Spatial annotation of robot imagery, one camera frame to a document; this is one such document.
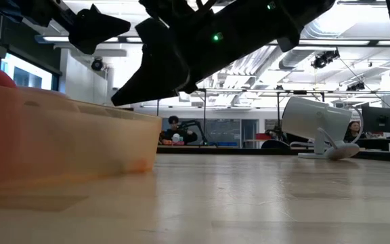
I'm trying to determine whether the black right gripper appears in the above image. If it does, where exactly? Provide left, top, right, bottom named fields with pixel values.
left=110, top=0, right=218, bottom=107

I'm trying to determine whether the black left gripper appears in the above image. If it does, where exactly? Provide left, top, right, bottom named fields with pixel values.
left=14, top=0, right=132, bottom=56

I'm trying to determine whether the orange plastic tray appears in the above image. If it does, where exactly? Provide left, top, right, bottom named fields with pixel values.
left=0, top=82, right=163, bottom=186

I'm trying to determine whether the black ceiling device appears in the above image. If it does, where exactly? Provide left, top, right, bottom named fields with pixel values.
left=90, top=57, right=104, bottom=72

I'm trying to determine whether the person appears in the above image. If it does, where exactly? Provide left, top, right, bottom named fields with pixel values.
left=160, top=115, right=198, bottom=146
left=343, top=121, right=367, bottom=144

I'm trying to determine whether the black ceiling spotlight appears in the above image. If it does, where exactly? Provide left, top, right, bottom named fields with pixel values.
left=346, top=81, right=366, bottom=92
left=311, top=49, right=341, bottom=70

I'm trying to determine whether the black computer monitor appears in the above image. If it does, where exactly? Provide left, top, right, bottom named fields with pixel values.
left=361, top=103, right=390, bottom=134

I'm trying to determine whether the black metal frame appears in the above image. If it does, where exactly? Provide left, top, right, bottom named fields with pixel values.
left=156, top=144, right=390, bottom=164

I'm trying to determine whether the white table camera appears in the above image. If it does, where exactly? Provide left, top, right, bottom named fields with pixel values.
left=281, top=96, right=361, bottom=161

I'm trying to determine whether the white camera cable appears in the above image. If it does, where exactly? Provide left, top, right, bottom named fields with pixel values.
left=349, top=105, right=365, bottom=145

